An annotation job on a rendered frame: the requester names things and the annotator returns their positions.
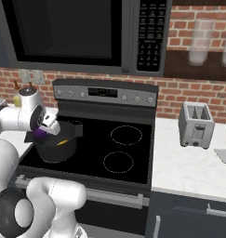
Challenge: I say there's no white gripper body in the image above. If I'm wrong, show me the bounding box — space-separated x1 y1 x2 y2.
41 120 61 137

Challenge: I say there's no purple eggplant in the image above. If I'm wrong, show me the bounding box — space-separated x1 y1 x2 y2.
34 127 47 140

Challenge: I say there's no black cooking pot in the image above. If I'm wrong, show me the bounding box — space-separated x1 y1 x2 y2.
23 120 85 164

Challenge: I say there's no yellow bottle with brown cap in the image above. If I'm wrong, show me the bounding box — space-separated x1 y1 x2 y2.
12 80 23 108

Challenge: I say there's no black and steel stove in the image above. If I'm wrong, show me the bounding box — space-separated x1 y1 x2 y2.
15 78 160 238

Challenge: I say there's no black and grey microwave oven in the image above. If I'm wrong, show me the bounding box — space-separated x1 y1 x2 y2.
0 0 173 77

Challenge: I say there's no black oven door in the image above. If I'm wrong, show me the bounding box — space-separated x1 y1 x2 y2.
15 183 151 238

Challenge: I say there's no dark wooden shelf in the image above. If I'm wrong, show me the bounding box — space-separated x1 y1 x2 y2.
163 48 226 83

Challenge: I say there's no silver toaster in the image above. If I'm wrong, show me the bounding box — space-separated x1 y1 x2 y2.
178 100 216 150

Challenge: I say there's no dark blue drawer front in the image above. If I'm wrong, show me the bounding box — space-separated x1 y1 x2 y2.
150 191 226 221

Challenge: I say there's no dark blue cupboard door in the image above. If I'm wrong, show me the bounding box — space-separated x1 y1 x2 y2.
145 204 226 238

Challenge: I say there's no grey flat tray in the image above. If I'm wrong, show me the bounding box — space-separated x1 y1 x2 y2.
213 148 226 165

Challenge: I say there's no grey wall power outlet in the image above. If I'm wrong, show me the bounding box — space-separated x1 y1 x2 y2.
19 69 46 86

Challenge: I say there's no steel oven door handle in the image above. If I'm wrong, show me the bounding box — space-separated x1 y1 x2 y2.
15 174 151 210

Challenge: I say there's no steel cupboard door handle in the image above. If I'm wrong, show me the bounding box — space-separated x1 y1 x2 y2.
153 215 162 238

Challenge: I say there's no steel drawer handle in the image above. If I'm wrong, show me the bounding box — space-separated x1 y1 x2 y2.
206 203 226 219

